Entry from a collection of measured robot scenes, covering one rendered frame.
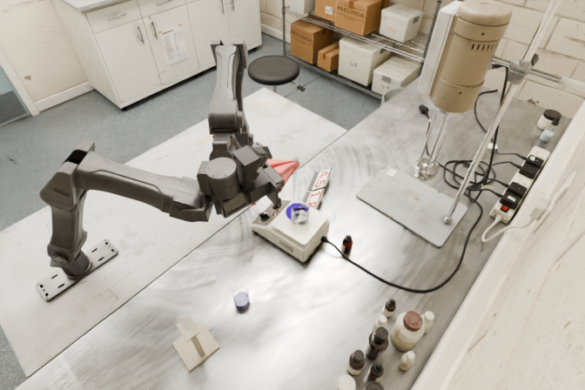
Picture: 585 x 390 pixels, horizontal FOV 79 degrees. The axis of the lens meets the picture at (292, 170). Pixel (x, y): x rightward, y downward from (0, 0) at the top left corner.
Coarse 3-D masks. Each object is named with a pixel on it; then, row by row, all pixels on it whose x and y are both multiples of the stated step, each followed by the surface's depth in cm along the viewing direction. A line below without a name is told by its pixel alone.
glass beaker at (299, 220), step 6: (294, 198) 95; (300, 198) 96; (306, 198) 95; (294, 204) 96; (300, 204) 97; (306, 204) 96; (294, 216) 94; (300, 216) 93; (306, 216) 94; (294, 222) 96; (300, 222) 95; (306, 222) 96
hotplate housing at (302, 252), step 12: (252, 228) 105; (264, 228) 101; (324, 228) 100; (276, 240) 100; (288, 240) 97; (312, 240) 96; (324, 240) 101; (288, 252) 100; (300, 252) 96; (312, 252) 100
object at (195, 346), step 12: (180, 324) 75; (192, 324) 75; (204, 324) 86; (192, 336) 73; (204, 336) 84; (180, 348) 82; (192, 348) 82; (204, 348) 82; (216, 348) 82; (192, 360) 80
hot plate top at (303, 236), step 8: (312, 208) 102; (280, 216) 100; (312, 216) 100; (320, 216) 100; (272, 224) 98; (280, 224) 98; (288, 224) 98; (312, 224) 98; (320, 224) 98; (288, 232) 96; (296, 232) 96; (304, 232) 96; (312, 232) 96; (296, 240) 94; (304, 240) 94
